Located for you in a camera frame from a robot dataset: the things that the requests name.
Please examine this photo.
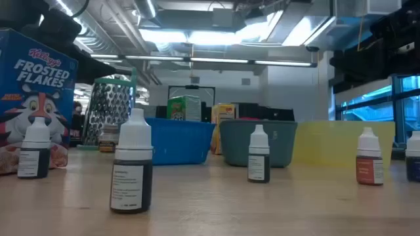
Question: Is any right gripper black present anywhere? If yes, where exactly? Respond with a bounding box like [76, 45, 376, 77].
[329, 39, 394, 94]

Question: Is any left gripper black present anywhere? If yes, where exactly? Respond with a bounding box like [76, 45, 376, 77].
[72, 45, 133, 85]

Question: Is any green Apple Jacks cereal box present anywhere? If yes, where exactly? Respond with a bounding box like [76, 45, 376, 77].
[166, 94, 202, 123]

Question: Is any glass jar of brown spice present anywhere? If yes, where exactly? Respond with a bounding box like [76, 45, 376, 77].
[98, 123, 121, 153]

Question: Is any blue slotted plastic basket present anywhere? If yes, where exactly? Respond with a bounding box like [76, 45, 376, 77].
[145, 117, 217, 166]

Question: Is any orange-red dropper bottle white cap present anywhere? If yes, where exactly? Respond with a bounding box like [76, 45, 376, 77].
[356, 127, 385, 186]

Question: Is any yellow Corn Pops cereal box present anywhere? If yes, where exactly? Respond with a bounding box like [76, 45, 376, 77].
[211, 103, 236, 155]

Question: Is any dark blue dropper bottle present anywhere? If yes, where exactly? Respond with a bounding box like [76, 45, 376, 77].
[405, 130, 420, 183]

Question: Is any black desk partition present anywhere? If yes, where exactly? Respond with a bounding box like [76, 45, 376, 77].
[156, 101, 213, 123]

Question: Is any white ceiling unit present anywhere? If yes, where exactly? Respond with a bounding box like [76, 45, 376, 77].
[334, 0, 403, 17]

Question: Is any person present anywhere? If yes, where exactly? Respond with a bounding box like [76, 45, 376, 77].
[70, 100, 85, 140]

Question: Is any dark dropper bottle white cap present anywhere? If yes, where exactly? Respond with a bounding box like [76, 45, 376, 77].
[16, 117, 52, 180]
[109, 108, 154, 214]

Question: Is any yellow translucent plastic bin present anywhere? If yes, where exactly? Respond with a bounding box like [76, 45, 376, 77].
[293, 120, 396, 170]

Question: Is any blue Frosted Flakes cereal box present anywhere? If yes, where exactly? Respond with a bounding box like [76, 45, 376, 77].
[0, 28, 79, 175]

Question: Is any long ceiling light bar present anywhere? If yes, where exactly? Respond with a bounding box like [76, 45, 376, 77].
[90, 54, 318, 68]

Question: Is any teal dropper bottle white cap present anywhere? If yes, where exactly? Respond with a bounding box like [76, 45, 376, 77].
[247, 124, 271, 184]

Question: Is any grey-green plastic bin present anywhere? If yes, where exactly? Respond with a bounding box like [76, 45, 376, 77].
[219, 119, 299, 168]

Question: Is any yellow hanging cord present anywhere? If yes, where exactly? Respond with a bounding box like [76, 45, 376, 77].
[356, 14, 366, 52]

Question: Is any metal box grater teal frame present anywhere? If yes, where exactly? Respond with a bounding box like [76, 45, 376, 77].
[77, 68, 138, 151]

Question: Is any dark window frame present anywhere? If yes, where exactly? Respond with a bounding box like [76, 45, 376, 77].
[334, 75, 420, 148]

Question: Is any spiral silver air duct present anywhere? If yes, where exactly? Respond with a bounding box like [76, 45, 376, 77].
[44, 0, 114, 55]

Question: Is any black rectangular frame stand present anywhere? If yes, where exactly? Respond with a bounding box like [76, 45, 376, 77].
[167, 84, 217, 108]

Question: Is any rectangular silver air duct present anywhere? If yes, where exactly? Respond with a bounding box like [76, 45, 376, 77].
[265, 9, 337, 47]

